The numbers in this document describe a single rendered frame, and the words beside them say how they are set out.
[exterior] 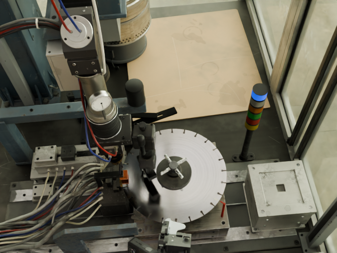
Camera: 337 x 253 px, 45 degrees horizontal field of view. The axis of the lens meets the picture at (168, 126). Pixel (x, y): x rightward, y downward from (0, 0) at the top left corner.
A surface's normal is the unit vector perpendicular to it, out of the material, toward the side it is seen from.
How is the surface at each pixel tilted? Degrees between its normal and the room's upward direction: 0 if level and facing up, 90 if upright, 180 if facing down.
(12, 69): 90
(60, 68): 90
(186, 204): 0
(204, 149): 0
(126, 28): 90
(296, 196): 0
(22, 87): 90
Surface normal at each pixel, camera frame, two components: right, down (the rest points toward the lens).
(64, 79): 0.08, 0.83
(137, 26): 0.68, 0.60
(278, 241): -0.04, -0.55
